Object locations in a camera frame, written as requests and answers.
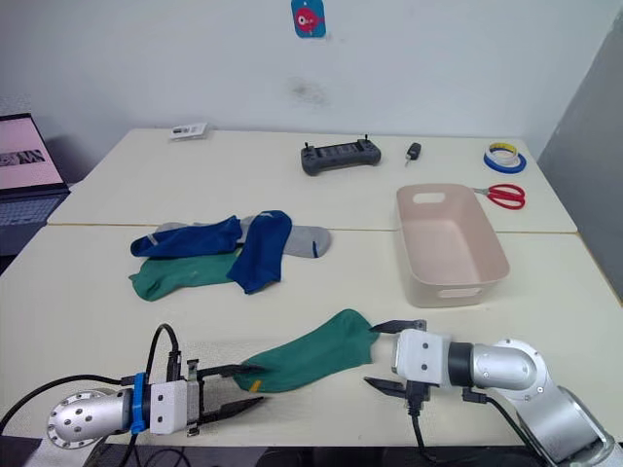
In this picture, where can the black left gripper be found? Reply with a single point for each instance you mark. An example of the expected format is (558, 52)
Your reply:
(194, 399)

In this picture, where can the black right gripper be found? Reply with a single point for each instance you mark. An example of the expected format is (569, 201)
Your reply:
(417, 391)

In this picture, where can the green sock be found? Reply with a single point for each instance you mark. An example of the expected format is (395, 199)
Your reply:
(185, 277)
(311, 355)

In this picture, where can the blue sock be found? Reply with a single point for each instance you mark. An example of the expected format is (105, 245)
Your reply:
(263, 253)
(190, 240)

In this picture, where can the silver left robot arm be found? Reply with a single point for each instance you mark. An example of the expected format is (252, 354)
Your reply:
(83, 416)

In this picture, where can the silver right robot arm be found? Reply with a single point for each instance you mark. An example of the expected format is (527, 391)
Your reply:
(525, 374)

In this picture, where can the pink plastic container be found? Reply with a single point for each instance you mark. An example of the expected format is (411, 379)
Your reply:
(448, 243)

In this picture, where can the blue left wrist clamp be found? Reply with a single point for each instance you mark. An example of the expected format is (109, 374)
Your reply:
(139, 401)

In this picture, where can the grey sock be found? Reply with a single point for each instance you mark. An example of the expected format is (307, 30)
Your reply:
(304, 240)

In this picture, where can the dark grey handheld controller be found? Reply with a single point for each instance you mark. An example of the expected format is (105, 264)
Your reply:
(338, 158)

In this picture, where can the black car key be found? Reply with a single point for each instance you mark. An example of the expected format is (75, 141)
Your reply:
(414, 152)

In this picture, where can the blue tape roll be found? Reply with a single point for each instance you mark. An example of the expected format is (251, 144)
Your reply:
(506, 168)

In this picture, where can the yellow and white tape roll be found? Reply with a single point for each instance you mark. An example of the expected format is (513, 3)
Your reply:
(503, 147)

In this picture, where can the white printed card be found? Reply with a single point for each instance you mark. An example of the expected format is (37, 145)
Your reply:
(190, 131)

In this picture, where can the grey partition panel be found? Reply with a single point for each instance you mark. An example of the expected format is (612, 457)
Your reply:
(594, 170)

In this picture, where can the laptop with pink screen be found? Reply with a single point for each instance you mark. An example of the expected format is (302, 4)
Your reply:
(24, 165)

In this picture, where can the blue sticker with red fish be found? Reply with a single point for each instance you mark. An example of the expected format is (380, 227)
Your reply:
(308, 18)

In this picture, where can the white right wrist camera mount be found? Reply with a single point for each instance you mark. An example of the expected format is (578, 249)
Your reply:
(418, 357)

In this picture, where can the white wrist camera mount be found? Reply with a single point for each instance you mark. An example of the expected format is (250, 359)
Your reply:
(168, 406)
(418, 357)

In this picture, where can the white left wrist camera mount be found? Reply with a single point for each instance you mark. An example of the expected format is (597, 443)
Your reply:
(168, 406)

